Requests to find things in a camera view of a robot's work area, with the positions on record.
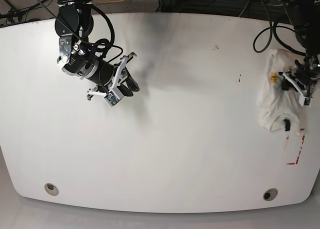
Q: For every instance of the left table cable grommet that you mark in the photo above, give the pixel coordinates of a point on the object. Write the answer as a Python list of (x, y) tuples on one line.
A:
[(51, 189)]

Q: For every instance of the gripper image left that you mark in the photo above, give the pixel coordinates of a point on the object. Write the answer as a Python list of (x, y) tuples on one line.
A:
[(107, 77)]

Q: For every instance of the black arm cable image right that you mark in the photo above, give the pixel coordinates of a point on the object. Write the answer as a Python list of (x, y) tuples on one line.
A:
[(273, 33)]

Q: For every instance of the wrist camera board image left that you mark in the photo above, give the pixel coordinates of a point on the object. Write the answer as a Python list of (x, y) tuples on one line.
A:
[(111, 99)]

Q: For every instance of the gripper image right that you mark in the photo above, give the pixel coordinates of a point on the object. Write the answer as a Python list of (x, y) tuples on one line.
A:
[(302, 77)]

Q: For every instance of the wrist camera board image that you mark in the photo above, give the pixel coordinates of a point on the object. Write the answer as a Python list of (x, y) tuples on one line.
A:
[(307, 101), (111, 99)]

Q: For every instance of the red tape rectangle marking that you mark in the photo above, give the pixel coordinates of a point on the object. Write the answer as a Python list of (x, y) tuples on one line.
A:
[(293, 148)]

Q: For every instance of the white T-shirt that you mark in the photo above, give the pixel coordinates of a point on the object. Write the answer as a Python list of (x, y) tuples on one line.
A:
[(278, 109)]

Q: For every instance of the right table cable grommet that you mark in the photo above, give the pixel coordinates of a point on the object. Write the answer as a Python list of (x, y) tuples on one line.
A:
[(270, 194)]

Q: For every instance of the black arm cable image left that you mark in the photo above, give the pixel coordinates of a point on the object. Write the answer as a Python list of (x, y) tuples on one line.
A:
[(105, 36)]

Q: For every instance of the table cable grommet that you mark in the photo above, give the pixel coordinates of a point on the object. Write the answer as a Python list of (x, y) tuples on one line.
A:
[(270, 194), (51, 189)]

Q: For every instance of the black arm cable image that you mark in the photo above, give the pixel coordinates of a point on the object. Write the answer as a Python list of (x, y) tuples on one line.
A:
[(105, 36), (273, 33)]

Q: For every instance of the wrist camera board image right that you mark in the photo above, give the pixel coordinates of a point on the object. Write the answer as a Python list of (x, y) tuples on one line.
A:
[(307, 101)]

